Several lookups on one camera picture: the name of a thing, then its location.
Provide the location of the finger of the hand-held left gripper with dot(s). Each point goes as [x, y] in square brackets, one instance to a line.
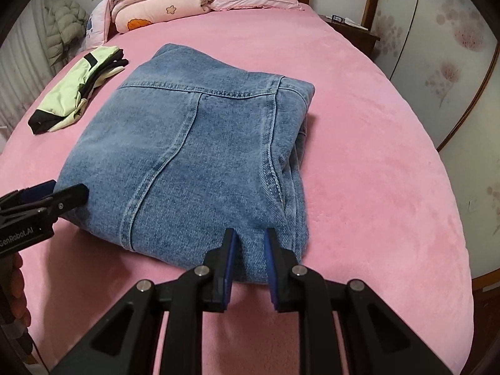
[66, 199]
[35, 191]

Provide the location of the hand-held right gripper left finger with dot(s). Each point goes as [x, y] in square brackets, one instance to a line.
[230, 265]

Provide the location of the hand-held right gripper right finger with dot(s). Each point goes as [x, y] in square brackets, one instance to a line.
[270, 265]

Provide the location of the blue denim jacket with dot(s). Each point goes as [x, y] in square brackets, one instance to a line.
[175, 144]

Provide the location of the person's left hand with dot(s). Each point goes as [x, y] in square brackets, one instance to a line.
[18, 293]

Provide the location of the light green and black garment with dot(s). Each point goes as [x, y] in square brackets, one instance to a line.
[66, 90]

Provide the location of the pink bed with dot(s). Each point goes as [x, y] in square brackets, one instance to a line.
[371, 164]

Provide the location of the grey puffer coat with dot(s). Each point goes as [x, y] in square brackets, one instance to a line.
[62, 23]

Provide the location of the pink cartoon print quilt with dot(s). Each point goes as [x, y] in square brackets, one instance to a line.
[156, 7]

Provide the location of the wooden nightstand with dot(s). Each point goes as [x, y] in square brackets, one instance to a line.
[353, 37]

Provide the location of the floral panel wardrobe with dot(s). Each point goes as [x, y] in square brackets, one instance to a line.
[429, 47]

